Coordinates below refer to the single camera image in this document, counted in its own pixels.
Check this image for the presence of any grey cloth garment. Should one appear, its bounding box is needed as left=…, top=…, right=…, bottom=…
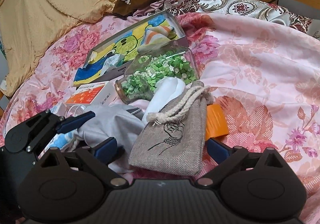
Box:
left=75, top=104, right=145, bottom=174

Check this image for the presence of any orange white medicine box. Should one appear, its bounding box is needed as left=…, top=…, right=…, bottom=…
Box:
left=66, top=81, right=117, bottom=106

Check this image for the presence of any grey burlap drawstring pouch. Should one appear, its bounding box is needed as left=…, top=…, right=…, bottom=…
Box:
left=129, top=81, right=213, bottom=176

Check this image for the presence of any glass jar of green stars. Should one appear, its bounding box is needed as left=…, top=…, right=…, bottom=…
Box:
left=114, top=45, right=199, bottom=104

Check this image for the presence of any yellow dotted blanket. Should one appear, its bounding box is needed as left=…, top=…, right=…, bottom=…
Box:
left=1, top=0, right=117, bottom=97

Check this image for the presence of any pink floral bed sheet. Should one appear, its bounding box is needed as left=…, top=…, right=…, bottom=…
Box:
left=1, top=13, right=319, bottom=223

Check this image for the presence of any striped pastel cloth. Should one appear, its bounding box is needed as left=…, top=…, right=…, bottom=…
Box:
left=137, top=25, right=177, bottom=53

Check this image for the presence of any blue white face mask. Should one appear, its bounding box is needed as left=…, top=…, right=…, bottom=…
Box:
left=44, top=130, right=75, bottom=152

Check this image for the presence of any white cloth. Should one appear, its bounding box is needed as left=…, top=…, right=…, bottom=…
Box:
left=142, top=77, right=185, bottom=125

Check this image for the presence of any orange strap band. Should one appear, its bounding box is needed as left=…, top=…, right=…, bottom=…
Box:
left=205, top=104, right=229, bottom=141

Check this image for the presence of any cartoon frog box tray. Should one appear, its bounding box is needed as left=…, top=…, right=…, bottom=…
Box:
left=73, top=11, right=189, bottom=87

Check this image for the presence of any cream maroon ornate quilt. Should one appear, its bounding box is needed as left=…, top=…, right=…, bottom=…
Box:
left=167, top=0, right=319, bottom=38

